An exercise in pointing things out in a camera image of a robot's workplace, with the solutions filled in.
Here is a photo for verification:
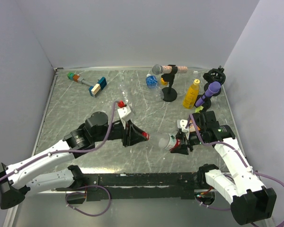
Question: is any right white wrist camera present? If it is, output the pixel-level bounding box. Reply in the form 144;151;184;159
177;119;189;132

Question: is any toy brick hammer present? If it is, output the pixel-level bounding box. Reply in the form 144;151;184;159
67;72;107;98

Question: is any red bottle cap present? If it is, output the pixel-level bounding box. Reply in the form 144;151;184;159
142;132;150;140

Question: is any small yellow toy piece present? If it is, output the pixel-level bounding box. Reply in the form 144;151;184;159
160;78;168;86

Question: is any orange bottle with barcode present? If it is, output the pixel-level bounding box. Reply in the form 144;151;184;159
189;120;200;132

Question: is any clear bottle back right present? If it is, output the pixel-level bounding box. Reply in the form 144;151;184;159
193;70;201;84

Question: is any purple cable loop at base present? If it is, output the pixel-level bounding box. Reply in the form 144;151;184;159
65;184;111;216

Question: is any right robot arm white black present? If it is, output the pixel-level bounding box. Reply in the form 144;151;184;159
169;111;276;225

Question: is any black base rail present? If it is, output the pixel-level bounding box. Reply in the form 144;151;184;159
56;172;213;201

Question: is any clear bottle white cap centre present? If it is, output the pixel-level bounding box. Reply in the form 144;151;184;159
118;71;133;107

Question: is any red label water bottle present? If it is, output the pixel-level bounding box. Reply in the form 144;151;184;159
148;133;182;151

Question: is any purple microphone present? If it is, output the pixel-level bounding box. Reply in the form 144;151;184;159
195;81;221;107

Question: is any blue label water bottle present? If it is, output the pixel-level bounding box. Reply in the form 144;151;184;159
145;74;164;101

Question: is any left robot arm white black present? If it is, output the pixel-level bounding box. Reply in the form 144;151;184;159
0;109;149;210

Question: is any green toy brick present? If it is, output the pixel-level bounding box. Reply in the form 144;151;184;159
195;106;204;114

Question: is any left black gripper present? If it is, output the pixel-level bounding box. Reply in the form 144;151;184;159
93;117;147;147

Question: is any yellow juice bottle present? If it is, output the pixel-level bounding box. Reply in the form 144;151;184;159
183;79;200;109

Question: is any black empty clip stand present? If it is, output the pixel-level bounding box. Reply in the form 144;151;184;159
203;66;226;96

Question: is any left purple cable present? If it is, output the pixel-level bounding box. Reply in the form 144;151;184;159
0;101;120;210

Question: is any glitter pink microphone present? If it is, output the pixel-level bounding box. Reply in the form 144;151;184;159
151;64;188;75

